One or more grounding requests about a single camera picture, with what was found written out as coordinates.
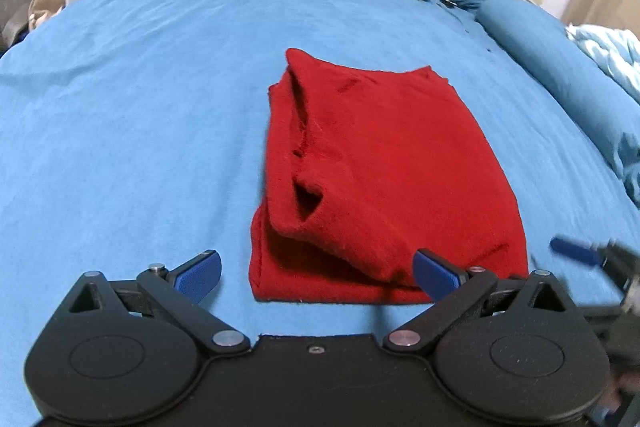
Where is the light blue blanket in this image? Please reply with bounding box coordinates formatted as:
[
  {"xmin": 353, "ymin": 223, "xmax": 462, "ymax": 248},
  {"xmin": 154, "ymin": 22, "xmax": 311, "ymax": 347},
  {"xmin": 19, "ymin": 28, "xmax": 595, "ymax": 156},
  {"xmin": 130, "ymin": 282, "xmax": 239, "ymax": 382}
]
[{"xmin": 567, "ymin": 24, "xmax": 640, "ymax": 102}]

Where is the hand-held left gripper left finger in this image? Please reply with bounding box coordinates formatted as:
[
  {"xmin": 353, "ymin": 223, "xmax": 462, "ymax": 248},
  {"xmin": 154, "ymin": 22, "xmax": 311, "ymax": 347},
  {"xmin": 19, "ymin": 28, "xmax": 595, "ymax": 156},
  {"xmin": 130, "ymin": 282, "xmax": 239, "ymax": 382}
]
[{"xmin": 65, "ymin": 249, "xmax": 251, "ymax": 355}]

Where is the blue duvet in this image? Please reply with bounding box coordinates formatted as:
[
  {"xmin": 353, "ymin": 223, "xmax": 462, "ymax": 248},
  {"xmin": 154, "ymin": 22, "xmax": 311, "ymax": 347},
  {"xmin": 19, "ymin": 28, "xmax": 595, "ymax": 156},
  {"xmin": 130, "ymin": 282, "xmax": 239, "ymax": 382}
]
[{"xmin": 475, "ymin": 0, "xmax": 640, "ymax": 208}]

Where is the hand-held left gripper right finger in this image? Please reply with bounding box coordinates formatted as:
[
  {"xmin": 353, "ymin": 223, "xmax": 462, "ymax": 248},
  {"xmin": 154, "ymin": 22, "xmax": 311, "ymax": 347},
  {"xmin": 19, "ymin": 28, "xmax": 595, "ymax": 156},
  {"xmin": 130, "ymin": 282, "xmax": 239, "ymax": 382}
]
[{"xmin": 382, "ymin": 249, "xmax": 572, "ymax": 355}]

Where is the beige cloth bag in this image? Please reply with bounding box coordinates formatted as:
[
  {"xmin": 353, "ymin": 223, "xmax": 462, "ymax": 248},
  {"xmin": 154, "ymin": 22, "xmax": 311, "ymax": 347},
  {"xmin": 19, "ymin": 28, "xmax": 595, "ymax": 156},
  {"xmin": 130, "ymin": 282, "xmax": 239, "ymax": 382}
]
[{"xmin": 27, "ymin": 0, "xmax": 66, "ymax": 30}]

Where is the bed with blue sheet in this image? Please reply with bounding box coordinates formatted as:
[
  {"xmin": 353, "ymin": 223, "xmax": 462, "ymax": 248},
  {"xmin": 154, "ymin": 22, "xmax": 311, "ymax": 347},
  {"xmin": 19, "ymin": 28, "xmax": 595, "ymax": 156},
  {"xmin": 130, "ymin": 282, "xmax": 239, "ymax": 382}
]
[{"xmin": 0, "ymin": 0, "xmax": 640, "ymax": 427}]

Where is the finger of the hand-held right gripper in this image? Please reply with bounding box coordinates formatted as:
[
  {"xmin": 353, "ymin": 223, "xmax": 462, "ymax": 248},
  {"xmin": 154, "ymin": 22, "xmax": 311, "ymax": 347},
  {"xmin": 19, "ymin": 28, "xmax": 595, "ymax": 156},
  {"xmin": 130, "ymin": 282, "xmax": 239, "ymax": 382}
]
[{"xmin": 550, "ymin": 234, "xmax": 608, "ymax": 268}]

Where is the red knitted sweater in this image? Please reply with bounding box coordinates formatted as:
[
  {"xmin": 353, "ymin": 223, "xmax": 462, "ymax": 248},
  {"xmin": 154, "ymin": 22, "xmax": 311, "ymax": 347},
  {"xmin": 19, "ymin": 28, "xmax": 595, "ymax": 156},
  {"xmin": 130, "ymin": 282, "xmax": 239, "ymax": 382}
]
[{"xmin": 248, "ymin": 48, "xmax": 530, "ymax": 306}]

